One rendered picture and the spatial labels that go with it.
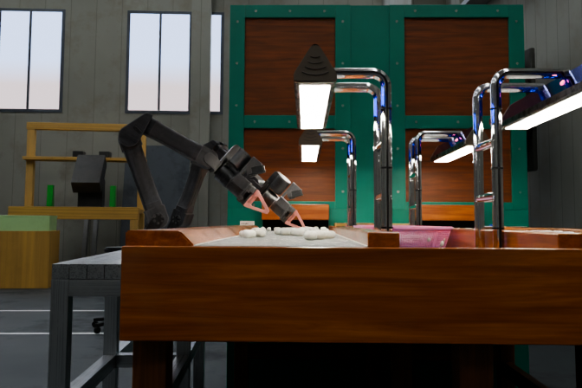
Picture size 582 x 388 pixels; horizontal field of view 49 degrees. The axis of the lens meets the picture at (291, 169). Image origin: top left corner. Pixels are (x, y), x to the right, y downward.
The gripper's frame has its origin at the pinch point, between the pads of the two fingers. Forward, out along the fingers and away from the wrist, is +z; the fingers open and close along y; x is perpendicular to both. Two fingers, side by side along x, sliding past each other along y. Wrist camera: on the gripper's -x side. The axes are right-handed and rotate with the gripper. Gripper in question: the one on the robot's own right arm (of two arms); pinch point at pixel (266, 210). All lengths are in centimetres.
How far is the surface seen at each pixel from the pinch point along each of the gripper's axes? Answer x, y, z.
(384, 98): -37, -65, 8
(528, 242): -31, -78, 47
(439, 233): -27, -23, 42
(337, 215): -17, 88, 20
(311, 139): -27.6, 10.4, -4.6
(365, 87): -40, -50, 2
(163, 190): 98, 759, -184
